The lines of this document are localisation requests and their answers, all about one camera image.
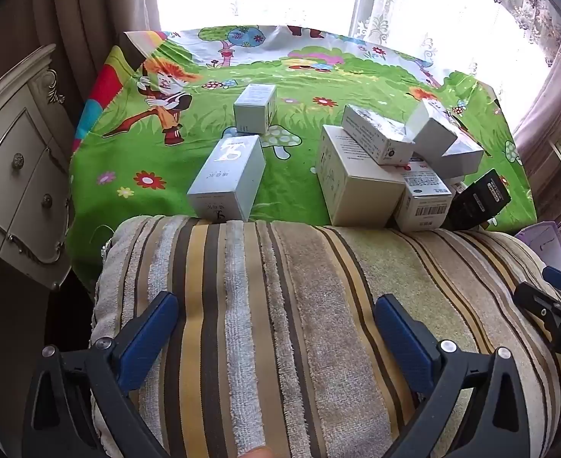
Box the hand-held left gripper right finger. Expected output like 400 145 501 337
375 294 532 458

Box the plain white box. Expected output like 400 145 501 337
406 99 459 158

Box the tall silver box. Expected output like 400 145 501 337
186 134 267 223

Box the striped towel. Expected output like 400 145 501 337
90 214 561 458

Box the purple box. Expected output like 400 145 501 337
514 222 561 273

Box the white medicine box red print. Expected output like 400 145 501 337
395 170 454 233

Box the black box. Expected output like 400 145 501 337
447 168 513 231

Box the large cream box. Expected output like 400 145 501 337
315 124 408 228

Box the small silver box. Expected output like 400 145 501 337
233 84 277 135

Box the cream carved dresser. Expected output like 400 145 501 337
0 44 76 292

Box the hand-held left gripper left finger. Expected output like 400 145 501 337
21 290 181 458

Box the grey printed small box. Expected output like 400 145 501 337
342 104 416 165

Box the white lace curtain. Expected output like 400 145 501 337
156 0 561 91

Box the silver grey box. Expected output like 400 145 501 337
440 136 484 177

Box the green cartoon printed cloth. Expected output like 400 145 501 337
68 24 539 292

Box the brown curtain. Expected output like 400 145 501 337
4 0 162 106

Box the mauve patterned curtain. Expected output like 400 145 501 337
514 24 561 230

